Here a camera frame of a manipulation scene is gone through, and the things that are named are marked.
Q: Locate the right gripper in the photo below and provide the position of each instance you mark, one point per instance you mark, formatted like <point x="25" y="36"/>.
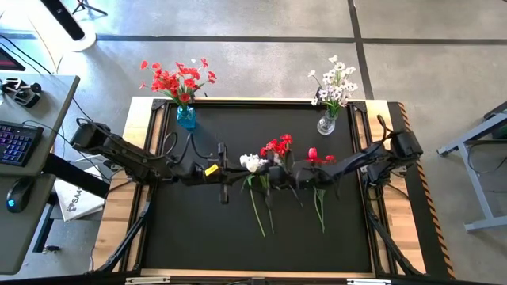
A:
<point x="317" y="178"/>

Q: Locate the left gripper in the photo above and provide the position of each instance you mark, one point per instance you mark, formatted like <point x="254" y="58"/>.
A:
<point x="202" y="174"/>

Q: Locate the white artificial tulip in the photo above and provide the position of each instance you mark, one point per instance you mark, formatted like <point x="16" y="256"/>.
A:
<point x="253" y="165"/>
<point x="243" y="158"/>

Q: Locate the small red flower sprig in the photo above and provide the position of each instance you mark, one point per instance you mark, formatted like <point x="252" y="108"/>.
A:
<point x="329" y="159"/>

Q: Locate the white flower sprig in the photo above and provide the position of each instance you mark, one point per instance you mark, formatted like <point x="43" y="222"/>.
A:
<point x="322" y="94"/>

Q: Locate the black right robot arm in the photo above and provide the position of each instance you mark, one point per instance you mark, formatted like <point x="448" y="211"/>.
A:
<point x="368" y="156"/>

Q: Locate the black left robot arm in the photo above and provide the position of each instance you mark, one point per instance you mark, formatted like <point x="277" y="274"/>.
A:
<point x="119" y="152"/>

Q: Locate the clear glass vase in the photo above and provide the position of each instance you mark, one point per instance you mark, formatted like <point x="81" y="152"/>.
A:
<point x="326" y="124"/>

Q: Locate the blue glass vase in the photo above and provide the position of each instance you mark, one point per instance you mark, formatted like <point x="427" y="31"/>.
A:
<point x="186" y="118"/>

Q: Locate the black table mat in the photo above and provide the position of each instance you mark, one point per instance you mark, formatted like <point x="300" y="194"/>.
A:
<point x="198" y="245"/>

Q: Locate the black spring clamp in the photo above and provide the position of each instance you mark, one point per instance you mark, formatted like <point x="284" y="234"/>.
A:
<point x="318" y="94"/>

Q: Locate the black yellow hazard strip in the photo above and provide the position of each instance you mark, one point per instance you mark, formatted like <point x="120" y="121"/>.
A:
<point x="425" y="221"/>

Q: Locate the white paper box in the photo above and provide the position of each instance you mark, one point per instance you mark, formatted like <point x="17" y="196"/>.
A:
<point x="79" y="200"/>

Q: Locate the black diagonal beam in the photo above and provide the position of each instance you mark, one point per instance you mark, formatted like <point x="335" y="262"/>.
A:
<point x="75" y="176"/>

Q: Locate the grey desk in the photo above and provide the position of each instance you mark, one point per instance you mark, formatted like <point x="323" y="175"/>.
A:
<point x="55" y="99"/>
<point x="20" y="237"/>

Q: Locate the small black floor object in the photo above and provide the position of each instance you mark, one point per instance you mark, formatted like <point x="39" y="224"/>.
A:
<point x="51" y="249"/>

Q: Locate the dark blue desk leg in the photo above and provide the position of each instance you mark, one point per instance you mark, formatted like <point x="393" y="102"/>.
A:
<point x="41" y="229"/>

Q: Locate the white curved stand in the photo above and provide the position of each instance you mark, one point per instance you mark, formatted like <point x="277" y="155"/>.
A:
<point x="85" y="41"/>

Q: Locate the black computer mouse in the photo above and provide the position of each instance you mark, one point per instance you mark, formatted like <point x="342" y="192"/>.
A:
<point x="19" y="194"/>

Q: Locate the black backlit keyboard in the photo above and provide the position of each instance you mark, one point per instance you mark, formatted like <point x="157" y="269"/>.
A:
<point x="17" y="142"/>

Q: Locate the black clamp device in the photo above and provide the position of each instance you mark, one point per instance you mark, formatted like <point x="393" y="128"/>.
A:
<point x="24" y="97"/>

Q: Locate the black tripod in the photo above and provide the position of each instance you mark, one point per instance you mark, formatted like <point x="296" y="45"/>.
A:
<point x="83" y="4"/>

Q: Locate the dark monitor screen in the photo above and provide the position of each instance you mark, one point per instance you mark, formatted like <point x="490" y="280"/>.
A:
<point x="8" y="61"/>

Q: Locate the black aluminium table frame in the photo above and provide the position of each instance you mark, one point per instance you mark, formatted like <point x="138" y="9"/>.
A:
<point x="158" y="104"/>

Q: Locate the white metal bracket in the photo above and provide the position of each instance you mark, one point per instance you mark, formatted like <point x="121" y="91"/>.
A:
<point x="368" y="282"/>
<point x="146" y="280"/>

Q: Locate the grey metal table frame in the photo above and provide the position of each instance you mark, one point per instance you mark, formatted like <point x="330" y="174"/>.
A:
<point x="477" y="190"/>

